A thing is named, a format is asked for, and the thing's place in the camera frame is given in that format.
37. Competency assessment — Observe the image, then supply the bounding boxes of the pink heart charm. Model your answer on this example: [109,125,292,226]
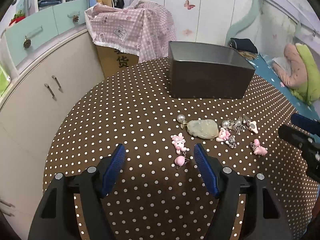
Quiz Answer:
[174,155,190,168]

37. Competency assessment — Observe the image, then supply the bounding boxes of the pale green jade pendant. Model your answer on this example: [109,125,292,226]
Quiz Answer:
[187,119,219,140]

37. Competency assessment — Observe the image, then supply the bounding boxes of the pink bear charm keychain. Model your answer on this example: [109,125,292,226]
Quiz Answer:
[171,133,188,154]

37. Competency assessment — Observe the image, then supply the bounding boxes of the pink pig charm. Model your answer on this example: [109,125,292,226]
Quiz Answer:
[250,139,267,156]

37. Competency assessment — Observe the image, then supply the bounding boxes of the silver pearl chain bracelet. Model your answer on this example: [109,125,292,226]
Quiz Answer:
[222,115,252,136]

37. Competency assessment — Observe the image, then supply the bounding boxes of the pearl earring with gold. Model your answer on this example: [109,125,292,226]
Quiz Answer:
[176,114,188,129]

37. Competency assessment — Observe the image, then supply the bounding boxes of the pink white kitty charm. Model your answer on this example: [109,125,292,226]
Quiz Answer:
[215,127,231,142]

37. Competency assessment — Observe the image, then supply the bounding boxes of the pink green plush pillow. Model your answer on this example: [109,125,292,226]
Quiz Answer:
[272,43,319,106]

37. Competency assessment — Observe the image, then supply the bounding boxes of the brown polka dot tablecloth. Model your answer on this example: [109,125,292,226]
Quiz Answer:
[43,59,318,239]

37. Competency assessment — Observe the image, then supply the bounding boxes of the blue bed mattress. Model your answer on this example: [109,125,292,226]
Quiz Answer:
[248,54,319,120]

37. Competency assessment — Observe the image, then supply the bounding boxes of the dark metal tin box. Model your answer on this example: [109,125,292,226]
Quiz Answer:
[168,41,255,99]

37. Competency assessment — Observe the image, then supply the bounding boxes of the cream cabinet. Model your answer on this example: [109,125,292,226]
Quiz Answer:
[1,30,104,239]

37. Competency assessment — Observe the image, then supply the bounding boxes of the dark folded clothes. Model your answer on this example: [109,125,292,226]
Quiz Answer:
[228,38,258,54]

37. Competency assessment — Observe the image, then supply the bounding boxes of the yellow cardboard box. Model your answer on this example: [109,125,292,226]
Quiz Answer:
[96,46,139,78]

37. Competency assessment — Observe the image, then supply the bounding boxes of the green paper bag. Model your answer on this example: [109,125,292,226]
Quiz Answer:
[0,66,11,96]

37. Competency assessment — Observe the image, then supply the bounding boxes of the pink checkered cloth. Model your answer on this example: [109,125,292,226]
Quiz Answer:
[85,0,176,62]

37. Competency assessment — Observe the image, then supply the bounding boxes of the mint drawer unit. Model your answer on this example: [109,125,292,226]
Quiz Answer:
[4,0,88,66]

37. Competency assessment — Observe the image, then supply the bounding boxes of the pink butterfly wall sticker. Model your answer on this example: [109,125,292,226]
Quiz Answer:
[184,0,195,10]

